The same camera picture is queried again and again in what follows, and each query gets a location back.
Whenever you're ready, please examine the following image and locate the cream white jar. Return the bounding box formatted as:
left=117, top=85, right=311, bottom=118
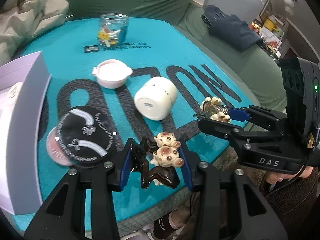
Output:
left=134, top=76, right=177, bottom=121

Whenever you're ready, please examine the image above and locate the lavender gift box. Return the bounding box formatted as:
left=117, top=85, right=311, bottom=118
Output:
left=1, top=51, right=51, bottom=215

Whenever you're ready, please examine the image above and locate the dark blue garment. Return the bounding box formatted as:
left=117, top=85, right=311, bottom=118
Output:
left=201, top=5, right=263, bottom=52

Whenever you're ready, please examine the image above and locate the black lid glass jar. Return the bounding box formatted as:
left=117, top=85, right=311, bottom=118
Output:
left=56, top=106, right=117, bottom=167

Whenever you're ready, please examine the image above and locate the pink round compact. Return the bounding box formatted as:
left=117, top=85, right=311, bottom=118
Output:
left=46, top=127, right=73, bottom=166

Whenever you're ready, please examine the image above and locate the operator hand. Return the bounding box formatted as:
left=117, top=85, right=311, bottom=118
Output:
left=265, top=166, right=313, bottom=184

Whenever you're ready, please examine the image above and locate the pink lidded bowl container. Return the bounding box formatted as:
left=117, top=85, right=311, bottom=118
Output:
left=92, top=59, right=133, bottom=89

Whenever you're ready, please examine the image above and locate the glass jar with trinkets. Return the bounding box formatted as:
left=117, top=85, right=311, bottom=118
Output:
left=97, top=14, right=129, bottom=48

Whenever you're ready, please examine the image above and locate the clear bear hair claw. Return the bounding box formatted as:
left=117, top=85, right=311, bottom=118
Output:
left=193, top=96, right=231, bottom=124

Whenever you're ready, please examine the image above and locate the teal bubble mailer mat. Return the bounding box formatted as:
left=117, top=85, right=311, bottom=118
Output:
left=21, top=18, right=258, bottom=198

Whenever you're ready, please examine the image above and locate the beige puffer jacket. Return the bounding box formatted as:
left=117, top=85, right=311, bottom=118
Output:
left=1, top=0, right=69, bottom=65

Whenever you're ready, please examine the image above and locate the dark brown bear hair claw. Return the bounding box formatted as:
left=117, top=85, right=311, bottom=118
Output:
left=130, top=132, right=185, bottom=189

